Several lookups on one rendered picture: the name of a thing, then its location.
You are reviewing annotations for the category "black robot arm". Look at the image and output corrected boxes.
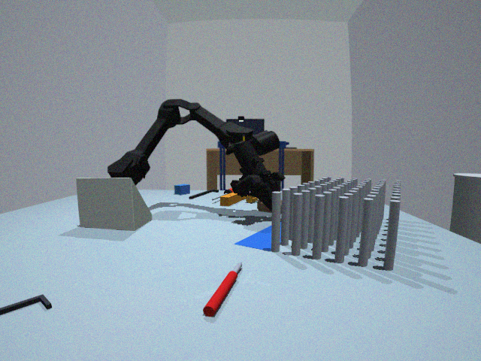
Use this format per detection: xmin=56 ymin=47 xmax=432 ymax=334
xmin=107 ymin=99 xmax=280 ymax=186

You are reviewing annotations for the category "small blue block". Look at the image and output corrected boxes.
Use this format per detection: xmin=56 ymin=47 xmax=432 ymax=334
xmin=174 ymin=184 xmax=190 ymax=196

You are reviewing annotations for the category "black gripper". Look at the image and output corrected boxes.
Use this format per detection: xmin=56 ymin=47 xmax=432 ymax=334
xmin=235 ymin=155 xmax=285 ymax=212

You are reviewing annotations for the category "blue flat strip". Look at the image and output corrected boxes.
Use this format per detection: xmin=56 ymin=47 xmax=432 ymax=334
xmin=235 ymin=225 xmax=271 ymax=251

